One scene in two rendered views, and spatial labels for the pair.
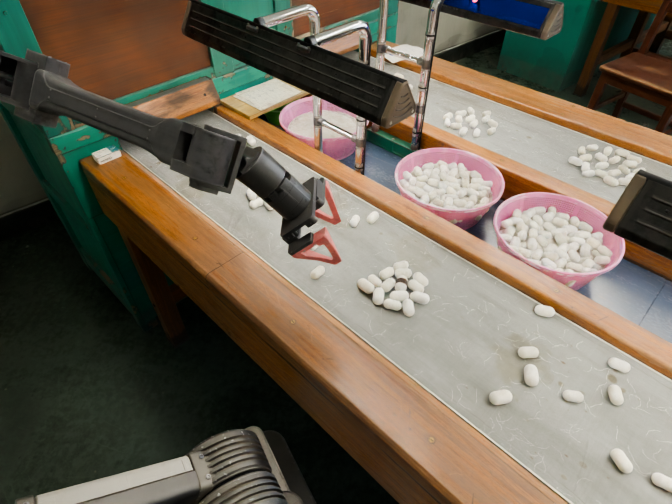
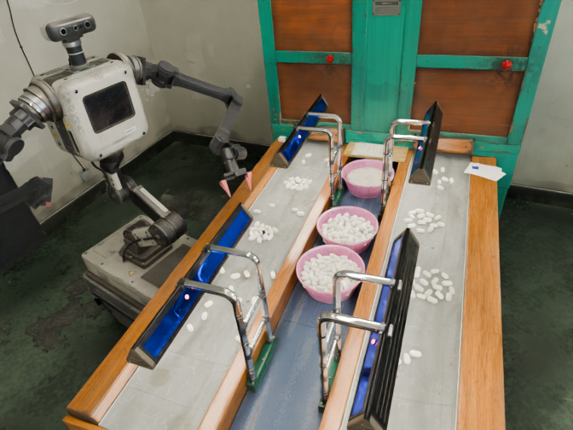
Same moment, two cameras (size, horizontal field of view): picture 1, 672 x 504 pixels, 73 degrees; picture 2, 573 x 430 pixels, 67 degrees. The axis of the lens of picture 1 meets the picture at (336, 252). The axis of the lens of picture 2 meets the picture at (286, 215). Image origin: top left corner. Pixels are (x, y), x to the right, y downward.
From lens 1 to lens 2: 1.65 m
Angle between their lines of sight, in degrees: 51
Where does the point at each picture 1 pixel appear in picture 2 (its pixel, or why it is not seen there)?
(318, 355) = (216, 223)
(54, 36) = (286, 90)
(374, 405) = (202, 241)
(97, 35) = (301, 94)
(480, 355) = (240, 263)
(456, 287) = (274, 249)
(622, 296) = not seen: hidden behind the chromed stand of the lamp
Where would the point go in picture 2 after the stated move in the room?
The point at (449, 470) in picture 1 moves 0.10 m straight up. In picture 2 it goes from (186, 261) to (181, 243)
